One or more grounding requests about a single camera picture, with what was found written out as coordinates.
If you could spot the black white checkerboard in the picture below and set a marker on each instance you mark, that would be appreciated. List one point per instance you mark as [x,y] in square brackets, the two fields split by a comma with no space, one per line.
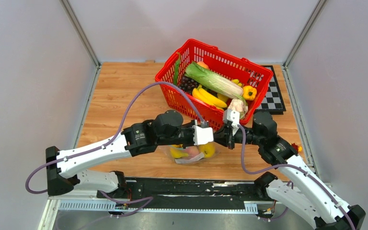
[273,101]

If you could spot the white cauliflower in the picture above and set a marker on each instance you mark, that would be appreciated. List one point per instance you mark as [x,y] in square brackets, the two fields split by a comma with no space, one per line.
[239,106]

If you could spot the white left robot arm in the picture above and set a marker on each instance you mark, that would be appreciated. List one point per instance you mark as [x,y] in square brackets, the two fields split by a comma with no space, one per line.
[68,169]

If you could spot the red plastic shopping basket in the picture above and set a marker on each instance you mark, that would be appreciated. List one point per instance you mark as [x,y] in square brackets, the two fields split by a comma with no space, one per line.
[241,71]

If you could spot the green chili pepper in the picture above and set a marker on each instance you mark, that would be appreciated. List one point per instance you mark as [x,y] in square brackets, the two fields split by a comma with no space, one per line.
[176,69]

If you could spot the dark purple grapes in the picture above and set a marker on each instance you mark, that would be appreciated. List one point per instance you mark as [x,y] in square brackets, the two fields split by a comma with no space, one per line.
[188,84]

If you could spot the yellow bell pepper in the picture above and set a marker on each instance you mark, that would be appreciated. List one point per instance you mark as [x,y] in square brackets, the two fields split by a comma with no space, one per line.
[249,93]

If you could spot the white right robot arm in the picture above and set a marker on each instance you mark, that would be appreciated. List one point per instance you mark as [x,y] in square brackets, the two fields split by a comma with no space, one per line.
[288,179]

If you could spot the pink peach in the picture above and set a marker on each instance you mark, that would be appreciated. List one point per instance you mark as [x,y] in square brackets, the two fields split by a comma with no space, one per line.
[192,151]

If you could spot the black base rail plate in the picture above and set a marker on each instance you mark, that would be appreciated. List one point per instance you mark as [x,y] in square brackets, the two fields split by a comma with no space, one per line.
[190,194]

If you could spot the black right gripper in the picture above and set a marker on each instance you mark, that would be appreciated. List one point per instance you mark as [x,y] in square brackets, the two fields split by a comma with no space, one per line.
[224,136]

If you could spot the small pale peach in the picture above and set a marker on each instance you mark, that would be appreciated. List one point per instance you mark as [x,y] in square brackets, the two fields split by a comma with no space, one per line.
[202,64]

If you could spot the white green napa cabbage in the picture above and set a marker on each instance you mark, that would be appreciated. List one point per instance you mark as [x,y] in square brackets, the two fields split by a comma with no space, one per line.
[214,81]

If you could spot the small yellow banana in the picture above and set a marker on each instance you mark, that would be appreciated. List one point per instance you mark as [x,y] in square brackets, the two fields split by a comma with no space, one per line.
[177,152]

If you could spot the red toy car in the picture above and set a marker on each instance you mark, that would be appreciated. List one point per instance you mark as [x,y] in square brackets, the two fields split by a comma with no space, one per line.
[298,148]

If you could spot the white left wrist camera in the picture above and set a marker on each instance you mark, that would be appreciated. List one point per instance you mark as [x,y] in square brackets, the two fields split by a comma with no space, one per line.
[203,135]

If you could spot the clear zip top bag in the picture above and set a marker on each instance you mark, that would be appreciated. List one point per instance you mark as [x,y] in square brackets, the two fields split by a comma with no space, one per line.
[187,160]

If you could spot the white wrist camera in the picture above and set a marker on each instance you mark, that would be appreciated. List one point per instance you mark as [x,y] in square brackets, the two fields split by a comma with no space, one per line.
[231,118]
[203,135]

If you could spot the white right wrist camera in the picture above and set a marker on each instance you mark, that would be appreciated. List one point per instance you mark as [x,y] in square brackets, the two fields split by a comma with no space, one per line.
[231,118]

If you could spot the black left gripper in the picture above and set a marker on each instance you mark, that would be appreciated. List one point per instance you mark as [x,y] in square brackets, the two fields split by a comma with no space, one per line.
[189,124]

